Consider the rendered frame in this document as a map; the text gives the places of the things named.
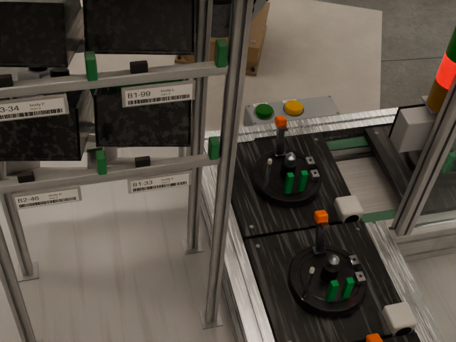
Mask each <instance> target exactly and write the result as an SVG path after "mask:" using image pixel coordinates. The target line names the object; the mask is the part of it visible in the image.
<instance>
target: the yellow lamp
mask: <svg viewBox="0 0 456 342"><path fill-rule="evenodd" d="M447 92H448V89H446V88H444V87H442V86H441V85H440V84H439V83H438V82H437V81H436V78H435V80H434V82H433V85H432V88H431V90H430V93H429V95H428V97H427V105H428V106H429V107H430V108H431V109H432V110H433V111H435V112H437V113H439V112H440V109H441V107H442V104H443V102H444V100H445V98H446V95H447Z"/></svg>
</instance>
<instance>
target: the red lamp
mask: <svg viewBox="0 0 456 342"><path fill-rule="evenodd" d="M455 74H456V63H454V62H453V61H451V60H450V59H449V58H448V57H447V55H446V52H445V54H444V57H443V59H442V62H441V64H440V67H439V69H438V72H437V74H436V81H437V82H438V83H439V84H440V85H441V86H442V87H444V88H446V89H448V90H449V88H450V86H451V83H452V81H453V78H454V76H455Z"/></svg>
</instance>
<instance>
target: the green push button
mask: <svg viewBox="0 0 456 342"><path fill-rule="evenodd" d="M255 113H256V115H257V116H258V117H260V118H263V119H267V118H270V117H271V116H272V115H273V108H272V107H271V106H270V105H268V104H259V105H257V106H256V109H255Z"/></svg>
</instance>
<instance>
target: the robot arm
mask: <svg viewBox="0 0 456 342"><path fill-rule="evenodd" d="M267 1H268V0H254V3H253V9H252V20H253V18H254V17H255V16H256V15H257V14H258V13H259V12H260V11H261V10H262V8H263V7H264V5H265V4H266V2H267ZM195 9H196V0H195ZM230 16H231V0H213V3H212V25H211V36H210V37H217V38H221V37H228V36H229V24H230ZM252 20H251V21H252Z"/></svg>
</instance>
